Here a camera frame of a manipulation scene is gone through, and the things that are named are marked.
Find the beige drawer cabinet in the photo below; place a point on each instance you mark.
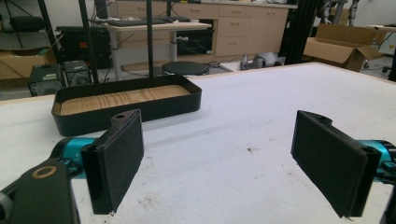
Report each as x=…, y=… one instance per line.
x=249, y=28

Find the black keyboard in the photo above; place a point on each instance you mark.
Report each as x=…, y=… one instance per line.
x=135, y=22

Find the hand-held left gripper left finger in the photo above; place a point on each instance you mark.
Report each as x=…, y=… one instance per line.
x=120, y=161

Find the black metal stand pole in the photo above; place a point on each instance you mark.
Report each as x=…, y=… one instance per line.
x=51, y=40
x=88, y=40
x=150, y=37

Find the round black stool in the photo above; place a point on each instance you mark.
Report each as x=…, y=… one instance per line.
x=185, y=68

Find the black equipment case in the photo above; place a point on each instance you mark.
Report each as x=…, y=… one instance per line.
x=82, y=45

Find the open cardboard box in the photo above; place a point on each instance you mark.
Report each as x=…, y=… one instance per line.
x=342, y=46

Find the flat cardboard box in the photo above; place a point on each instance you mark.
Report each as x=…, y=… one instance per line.
x=21, y=63

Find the black tray with wooden bottom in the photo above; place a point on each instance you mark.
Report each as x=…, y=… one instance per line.
x=124, y=101

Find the light wooden desk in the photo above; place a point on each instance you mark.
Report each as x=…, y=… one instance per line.
x=155, y=29

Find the black computer case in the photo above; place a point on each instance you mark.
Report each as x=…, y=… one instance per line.
x=45, y=79

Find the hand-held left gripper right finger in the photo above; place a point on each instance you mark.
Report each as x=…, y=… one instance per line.
x=330, y=161

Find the grey device on floor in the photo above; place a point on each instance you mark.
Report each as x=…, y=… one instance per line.
x=261, y=60

